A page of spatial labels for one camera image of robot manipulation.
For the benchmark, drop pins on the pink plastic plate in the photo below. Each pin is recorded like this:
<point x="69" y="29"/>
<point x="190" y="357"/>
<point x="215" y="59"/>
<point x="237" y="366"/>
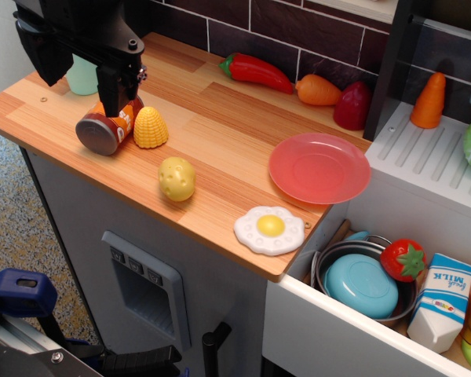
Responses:
<point x="319" y="168"/>

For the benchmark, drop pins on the yellow toy potato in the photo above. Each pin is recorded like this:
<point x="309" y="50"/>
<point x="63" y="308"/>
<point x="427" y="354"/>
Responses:
<point x="176" y="178"/>

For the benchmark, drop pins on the red toy strawberry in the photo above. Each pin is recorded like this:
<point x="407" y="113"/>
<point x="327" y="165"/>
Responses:
<point x="404" y="260"/>

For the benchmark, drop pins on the grey ice dispenser panel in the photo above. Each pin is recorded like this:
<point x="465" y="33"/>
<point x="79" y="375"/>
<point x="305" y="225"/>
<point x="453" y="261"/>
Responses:
<point x="152" y="293"/>

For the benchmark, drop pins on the dark red toy pepper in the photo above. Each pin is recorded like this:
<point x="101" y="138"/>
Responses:
<point x="351" y="111"/>

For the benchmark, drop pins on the blue clamp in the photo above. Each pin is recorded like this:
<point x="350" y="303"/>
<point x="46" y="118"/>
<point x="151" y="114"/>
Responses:
<point x="26" y="294"/>

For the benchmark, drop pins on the yellow toy corn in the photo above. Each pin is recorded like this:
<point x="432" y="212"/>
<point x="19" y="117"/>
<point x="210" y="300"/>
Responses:
<point x="150" y="129"/>

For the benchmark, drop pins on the metal pot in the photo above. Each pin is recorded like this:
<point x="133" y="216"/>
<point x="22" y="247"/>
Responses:
<point x="371" y="246"/>

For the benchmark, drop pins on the black cabinet handle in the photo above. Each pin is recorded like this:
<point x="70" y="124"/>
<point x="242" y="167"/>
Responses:
<point x="212" y="342"/>

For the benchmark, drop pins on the white dish rack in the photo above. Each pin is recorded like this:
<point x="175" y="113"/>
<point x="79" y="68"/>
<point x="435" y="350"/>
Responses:
<point x="431" y="161"/>

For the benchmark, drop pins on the blue plastic bowl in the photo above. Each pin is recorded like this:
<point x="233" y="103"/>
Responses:
<point x="360" y="282"/>

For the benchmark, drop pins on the toy fried egg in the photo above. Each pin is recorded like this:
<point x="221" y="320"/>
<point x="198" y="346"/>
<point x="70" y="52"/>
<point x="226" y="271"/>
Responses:
<point x="270" y="230"/>

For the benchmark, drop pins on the toy milk carton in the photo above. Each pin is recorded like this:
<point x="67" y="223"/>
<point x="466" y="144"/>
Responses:
<point x="440" y="310"/>

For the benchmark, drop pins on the mint green cup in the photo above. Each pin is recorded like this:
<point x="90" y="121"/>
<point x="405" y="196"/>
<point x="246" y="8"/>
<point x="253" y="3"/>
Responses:
<point x="82" y="77"/>

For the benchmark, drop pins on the orange toy carrot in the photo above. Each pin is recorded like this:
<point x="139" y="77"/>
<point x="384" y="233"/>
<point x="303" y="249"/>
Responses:
<point x="316" y="90"/>

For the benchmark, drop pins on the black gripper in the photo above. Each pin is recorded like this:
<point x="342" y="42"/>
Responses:
<point x="51" y="32"/>

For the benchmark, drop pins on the orange toy carrot cone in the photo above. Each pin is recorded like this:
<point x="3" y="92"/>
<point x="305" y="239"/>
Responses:
<point x="429" y="106"/>

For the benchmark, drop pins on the red toy chili pepper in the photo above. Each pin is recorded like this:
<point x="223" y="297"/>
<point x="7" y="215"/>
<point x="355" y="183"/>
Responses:
<point x="245" y="68"/>

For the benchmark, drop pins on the orange toy can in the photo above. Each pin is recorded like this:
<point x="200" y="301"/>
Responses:
<point x="103" y="135"/>

